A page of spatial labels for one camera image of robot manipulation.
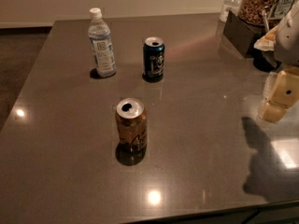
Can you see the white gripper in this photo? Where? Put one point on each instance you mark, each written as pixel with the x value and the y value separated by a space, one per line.
pixel 288 44

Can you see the orange soda can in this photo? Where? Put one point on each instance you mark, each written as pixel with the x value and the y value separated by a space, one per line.
pixel 131 120

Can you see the blue soda can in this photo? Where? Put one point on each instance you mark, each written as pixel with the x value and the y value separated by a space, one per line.
pixel 153 54

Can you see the black cup with utensil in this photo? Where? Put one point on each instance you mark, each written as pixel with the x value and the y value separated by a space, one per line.
pixel 264 60

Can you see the dark brown box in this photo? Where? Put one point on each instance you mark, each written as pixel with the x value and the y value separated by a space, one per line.
pixel 242 35

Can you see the jar of nuts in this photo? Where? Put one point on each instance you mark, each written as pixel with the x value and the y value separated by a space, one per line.
pixel 250 11

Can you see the clear bottle in background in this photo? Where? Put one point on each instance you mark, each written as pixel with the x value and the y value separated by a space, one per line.
pixel 227 6

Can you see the clear plastic water bottle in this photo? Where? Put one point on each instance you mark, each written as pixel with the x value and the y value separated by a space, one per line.
pixel 101 44

